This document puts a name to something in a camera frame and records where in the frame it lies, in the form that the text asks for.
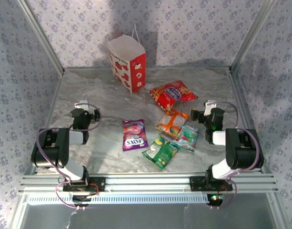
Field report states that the orange candy bag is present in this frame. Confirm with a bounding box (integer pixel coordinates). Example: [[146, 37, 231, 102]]
[[155, 109, 190, 139]]

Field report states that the aluminium frame post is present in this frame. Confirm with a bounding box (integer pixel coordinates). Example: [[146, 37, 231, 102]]
[[17, 0, 65, 74], [230, 0, 276, 70]]

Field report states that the aluminium mounting rail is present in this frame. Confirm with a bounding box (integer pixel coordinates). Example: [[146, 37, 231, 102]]
[[19, 173, 279, 194]]

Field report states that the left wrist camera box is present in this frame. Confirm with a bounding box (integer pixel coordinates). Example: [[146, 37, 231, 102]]
[[90, 107, 101, 124]]

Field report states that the green candy bag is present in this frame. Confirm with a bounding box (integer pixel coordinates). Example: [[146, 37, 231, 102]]
[[141, 133, 180, 171]]

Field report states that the aluminium frame side rail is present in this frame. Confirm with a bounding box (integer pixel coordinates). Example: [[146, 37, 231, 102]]
[[229, 69, 272, 174], [26, 71, 65, 176]]

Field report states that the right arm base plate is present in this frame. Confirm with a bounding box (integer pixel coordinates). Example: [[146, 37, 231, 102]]
[[190, 176, 233, 191]]

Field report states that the purple candy bag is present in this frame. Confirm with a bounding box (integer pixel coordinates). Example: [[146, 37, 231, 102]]
[[122, 119, 149, 152]]

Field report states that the red snack bag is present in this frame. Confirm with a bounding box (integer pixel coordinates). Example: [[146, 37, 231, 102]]
[[149, 80, 199, 112]]

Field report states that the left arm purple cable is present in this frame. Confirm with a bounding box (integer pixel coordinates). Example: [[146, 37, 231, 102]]
[[37, 107, 103, 212]]

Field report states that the teal mint cherry candy bag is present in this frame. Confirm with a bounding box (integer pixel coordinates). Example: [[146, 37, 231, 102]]
[[171, 124, 200, 153]]

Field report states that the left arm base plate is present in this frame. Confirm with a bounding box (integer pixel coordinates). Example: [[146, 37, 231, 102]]
[[62, 177, 106, 193]]

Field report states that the black controller board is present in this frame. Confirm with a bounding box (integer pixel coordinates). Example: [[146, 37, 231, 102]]
[[71, 194, 91, 207], [206, 193, 225, 207]]

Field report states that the white slotted cable duct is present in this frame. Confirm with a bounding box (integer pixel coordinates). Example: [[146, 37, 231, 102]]
[[28, 193, 214, 205]]

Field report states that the red and white paper bag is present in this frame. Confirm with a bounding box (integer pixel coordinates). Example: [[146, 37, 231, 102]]
[[106, 23, 147, 94]]

